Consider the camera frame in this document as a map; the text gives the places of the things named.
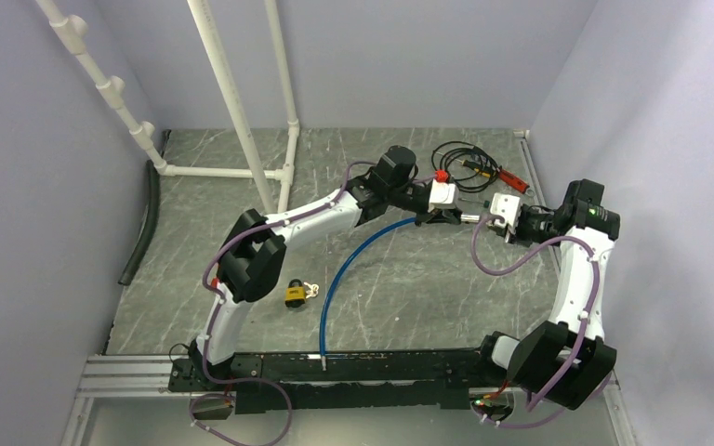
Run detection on keys of yellow padlock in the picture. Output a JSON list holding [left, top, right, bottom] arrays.
[[303, 282, 320, 299]]

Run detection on yellow padlock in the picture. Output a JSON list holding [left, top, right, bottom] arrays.
[[284, 279, 307, 308]]

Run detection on blue cable lock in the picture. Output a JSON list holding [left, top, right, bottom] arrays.
[[318, 211, 487, 373]]

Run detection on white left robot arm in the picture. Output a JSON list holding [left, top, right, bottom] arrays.
[[189, 146, 461, 390]]

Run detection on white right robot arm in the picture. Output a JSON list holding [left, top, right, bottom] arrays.
[[470, 178, 621, 411]]

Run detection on yellow black screwdriver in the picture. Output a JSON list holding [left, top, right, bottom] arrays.
[[458, 160, 500, 181]]

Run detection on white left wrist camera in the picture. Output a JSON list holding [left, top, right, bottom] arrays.
[[428, 170, 458, 213]]

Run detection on green handled screwdriver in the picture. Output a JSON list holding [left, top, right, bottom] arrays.
[[459, 197, 490, 209]]

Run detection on black coiled cable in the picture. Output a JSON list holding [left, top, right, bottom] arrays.
[[430, 140, 501, 193]]

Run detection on red handled wrench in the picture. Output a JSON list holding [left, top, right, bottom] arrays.
[[498, 168, 536, 197]]

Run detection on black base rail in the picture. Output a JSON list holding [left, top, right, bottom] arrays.
[[168, 348, 506, 414]]

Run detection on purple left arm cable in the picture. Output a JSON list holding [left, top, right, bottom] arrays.
[[188, 160, 438, 446]]

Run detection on black corrugated hose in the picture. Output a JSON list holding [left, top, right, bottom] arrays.
[[117, 160, 163, 287]]

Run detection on aluminium extrusion frame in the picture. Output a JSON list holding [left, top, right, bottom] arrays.
[[61, 355, 638, 445]]

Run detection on white PVC pipe frame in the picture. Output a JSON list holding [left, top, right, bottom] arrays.
[[36, 0, 300, 213]]

